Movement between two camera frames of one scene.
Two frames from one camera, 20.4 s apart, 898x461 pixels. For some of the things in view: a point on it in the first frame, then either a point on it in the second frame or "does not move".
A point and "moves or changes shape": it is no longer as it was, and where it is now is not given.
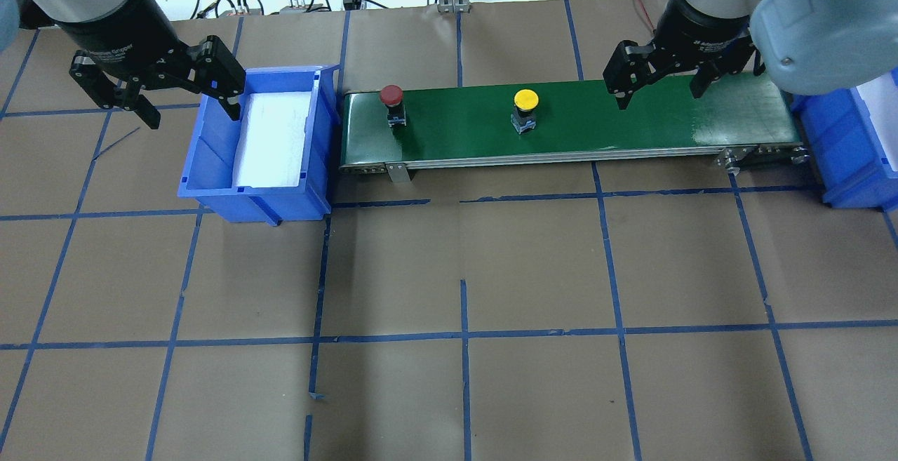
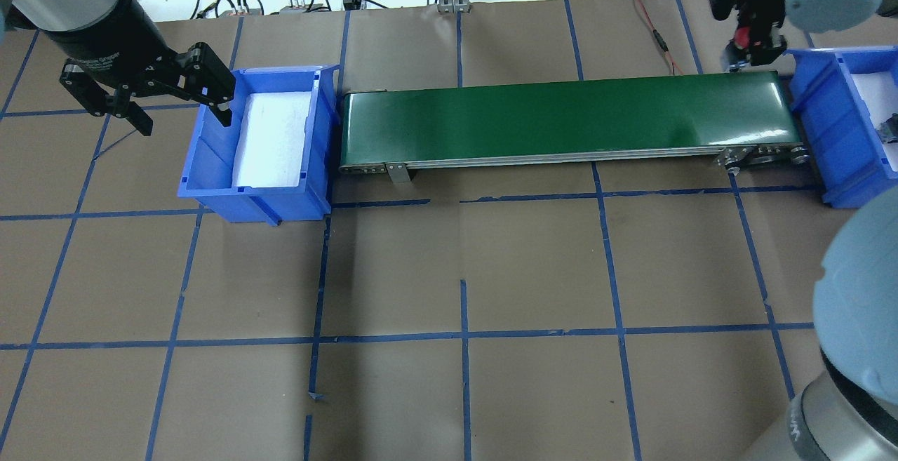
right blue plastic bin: [853, 166] does not move
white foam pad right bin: [880, 97] does not move
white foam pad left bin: [272, 139] does not move
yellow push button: [523, 118] → [889, 130]
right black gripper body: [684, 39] → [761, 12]
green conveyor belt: [743, 124] does not move
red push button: [391, 96] moves or changes shape
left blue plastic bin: [278, 161] does not move
